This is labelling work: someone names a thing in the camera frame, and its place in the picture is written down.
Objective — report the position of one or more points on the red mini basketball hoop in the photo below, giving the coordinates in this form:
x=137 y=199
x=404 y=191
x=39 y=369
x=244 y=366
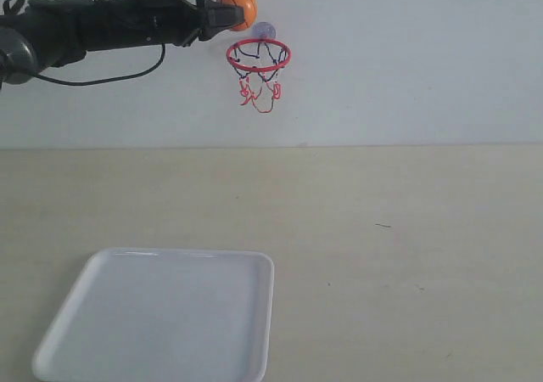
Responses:
x=258 y=61

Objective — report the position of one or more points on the small orange basketball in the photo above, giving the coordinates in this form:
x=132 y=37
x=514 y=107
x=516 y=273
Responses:
x=250 y=9

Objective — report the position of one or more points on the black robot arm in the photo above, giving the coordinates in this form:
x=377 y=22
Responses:
x=39 y=34

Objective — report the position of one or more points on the white plastic tray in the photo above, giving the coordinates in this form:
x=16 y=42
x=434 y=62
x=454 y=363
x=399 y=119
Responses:
x=162 y=315

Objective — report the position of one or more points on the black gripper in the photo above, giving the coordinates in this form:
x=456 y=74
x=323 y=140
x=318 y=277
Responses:
x=115 y=24

